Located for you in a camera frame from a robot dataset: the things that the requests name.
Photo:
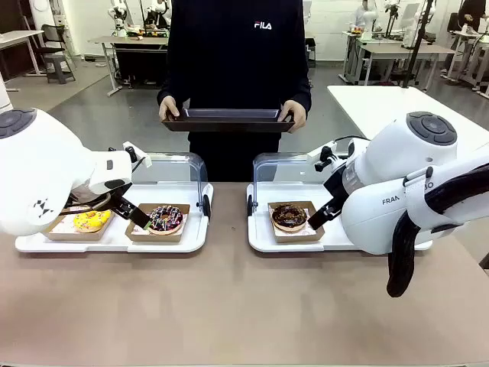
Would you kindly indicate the grey desk white legs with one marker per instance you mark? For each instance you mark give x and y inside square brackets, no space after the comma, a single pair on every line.
[126,40]

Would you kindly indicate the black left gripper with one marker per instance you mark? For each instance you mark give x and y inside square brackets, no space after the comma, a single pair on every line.
[120,195]

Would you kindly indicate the white side table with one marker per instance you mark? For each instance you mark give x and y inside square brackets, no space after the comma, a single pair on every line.
[366,103]

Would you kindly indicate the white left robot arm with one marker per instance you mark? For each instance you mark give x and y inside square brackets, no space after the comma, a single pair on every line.
[38,172]

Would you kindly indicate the white display case base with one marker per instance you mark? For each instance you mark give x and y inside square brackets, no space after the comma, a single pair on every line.
[260,237]
[114,245]

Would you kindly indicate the brown cardboard donut box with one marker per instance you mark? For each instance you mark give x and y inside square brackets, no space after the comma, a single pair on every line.
[298,238]
[76,236]
[153,238]

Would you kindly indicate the black tripod pole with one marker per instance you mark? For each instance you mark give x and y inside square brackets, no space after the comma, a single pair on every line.
[416,46]

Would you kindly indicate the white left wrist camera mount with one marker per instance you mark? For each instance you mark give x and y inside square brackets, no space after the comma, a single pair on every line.
[142,160]

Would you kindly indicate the person in dark sweater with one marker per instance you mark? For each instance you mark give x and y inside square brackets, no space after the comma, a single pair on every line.
[237,57]

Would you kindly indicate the clear display case lid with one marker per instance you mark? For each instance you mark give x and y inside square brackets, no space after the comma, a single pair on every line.
[191,164]
[263,164]

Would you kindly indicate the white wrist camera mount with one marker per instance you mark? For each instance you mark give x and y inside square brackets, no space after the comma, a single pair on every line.
[316,153]
[142,160]

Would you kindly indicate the background person white shirt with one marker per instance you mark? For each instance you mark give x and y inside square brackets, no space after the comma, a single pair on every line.
[364,19]

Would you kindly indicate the white background desk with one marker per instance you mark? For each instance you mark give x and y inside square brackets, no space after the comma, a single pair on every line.
[19,36]

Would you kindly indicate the dark brown serving tray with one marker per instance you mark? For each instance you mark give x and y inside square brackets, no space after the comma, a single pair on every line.
[229,124]

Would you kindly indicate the person's left forearm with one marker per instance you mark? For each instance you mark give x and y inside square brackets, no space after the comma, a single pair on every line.
[300,91]

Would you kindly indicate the person's right hand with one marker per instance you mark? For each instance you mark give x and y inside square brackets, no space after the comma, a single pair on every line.
[170,106]

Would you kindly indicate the person's right forearm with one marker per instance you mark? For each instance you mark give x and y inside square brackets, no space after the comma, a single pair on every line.
[168,89]

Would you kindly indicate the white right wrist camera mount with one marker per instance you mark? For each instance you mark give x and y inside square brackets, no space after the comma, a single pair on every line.
[316,153]

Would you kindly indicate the chocolate donut nut crumbs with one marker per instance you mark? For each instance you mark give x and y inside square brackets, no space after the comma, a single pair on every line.
[279,219]

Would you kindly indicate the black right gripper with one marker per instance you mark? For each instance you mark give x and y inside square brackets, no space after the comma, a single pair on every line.
[336,185]

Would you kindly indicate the yellow sprinkled donut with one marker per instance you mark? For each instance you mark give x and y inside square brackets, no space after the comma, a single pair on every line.
[91,222]

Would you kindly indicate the person's left hand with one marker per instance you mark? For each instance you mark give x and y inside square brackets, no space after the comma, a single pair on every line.
[300,114]

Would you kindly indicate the background person dark clothes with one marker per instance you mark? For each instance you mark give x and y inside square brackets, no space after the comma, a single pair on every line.
[470,15]

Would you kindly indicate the light grey plastic stool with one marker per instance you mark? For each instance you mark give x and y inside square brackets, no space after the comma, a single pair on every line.
[59,69]

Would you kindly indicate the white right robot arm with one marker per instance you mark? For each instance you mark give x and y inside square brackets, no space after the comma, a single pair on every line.
[374,214]

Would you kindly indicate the black office chair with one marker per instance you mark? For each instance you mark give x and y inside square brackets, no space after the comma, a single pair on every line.
[53,38]

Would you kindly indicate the long grey desk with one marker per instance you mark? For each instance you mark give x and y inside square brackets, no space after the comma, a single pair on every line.
[401,49]

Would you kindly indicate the chocolate donut colourful sprinkles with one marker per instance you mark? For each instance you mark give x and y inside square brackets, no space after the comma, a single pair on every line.
[173,214]

